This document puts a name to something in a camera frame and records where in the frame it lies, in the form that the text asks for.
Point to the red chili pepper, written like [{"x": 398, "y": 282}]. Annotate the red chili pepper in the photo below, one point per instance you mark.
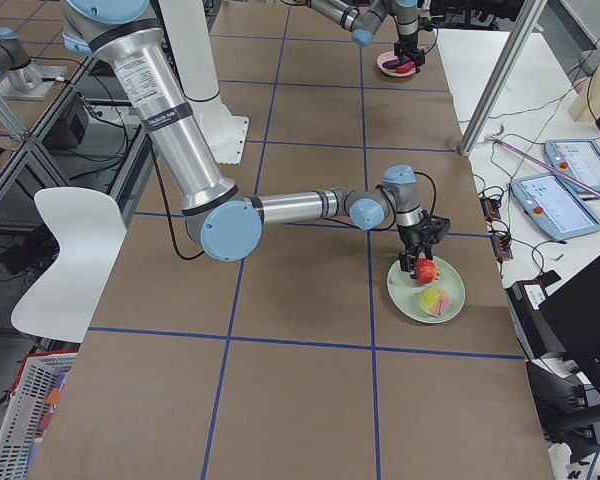
[{"x": 406, "y": 68}]

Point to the far teach pendant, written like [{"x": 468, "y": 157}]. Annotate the far teach pendant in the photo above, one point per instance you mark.
[{"x": 580, "y": 159}]

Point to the purple eggplant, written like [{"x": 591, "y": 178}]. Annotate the purple eggplant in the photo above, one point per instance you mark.
[{"x": 391, "y": 64}]

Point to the red pomegranate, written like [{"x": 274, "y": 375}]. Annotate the red pomegranate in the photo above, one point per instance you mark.
[{"x": 426, "y": 271}]

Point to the aluminium frame post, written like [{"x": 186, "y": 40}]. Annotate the aluminium frame post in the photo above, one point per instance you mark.
[{"x": 516, "y": 40}]

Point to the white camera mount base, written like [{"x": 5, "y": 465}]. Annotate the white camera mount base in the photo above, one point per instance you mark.
[{"x": 224, "y": 132}]

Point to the pink plate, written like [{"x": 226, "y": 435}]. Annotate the pink plate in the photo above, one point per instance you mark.
[{"x": 391, "y": 73}]

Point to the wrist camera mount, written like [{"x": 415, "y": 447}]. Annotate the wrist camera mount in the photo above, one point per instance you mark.
[{"x": 435, "y": 229}]

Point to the white chair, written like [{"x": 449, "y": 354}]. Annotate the white chair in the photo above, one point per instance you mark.
[{"x": 89, "y": 229}]

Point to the teach pendant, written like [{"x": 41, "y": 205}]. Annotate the teach pendant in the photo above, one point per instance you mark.
[
  {"x": 554, "y": 208},
  {"x": 580, "y": 159}
]

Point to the black monitor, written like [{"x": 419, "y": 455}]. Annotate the black monitor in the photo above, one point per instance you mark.
[{"x": 573, "y": 314}]

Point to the near teach pendant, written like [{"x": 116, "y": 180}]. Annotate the near teach pendant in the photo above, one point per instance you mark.
[{"x": 554, "y": 208}]

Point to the peach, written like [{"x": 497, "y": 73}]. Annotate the peach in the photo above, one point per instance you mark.
[{"x": 434, "y": 301}]

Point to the white camera pole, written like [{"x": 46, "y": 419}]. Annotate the white camera pole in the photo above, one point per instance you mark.
[{"x": 188, "y": 35}]

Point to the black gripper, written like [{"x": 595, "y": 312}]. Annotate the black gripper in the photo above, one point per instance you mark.
[
  {"x": 408, "y": 41},
  {"x": 412, "y": 235}
]

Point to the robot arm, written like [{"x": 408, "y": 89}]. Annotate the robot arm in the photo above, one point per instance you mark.
[
  {"x": 162, "y": 58},
  {"x": 363, "y": 26}
]

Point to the green plate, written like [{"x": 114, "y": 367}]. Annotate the green plate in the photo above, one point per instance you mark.
[{"x": 404, "y": 291}]

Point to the white plastic basket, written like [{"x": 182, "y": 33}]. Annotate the white plastic basket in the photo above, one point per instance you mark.
[{"x": 31, "y": 404}]

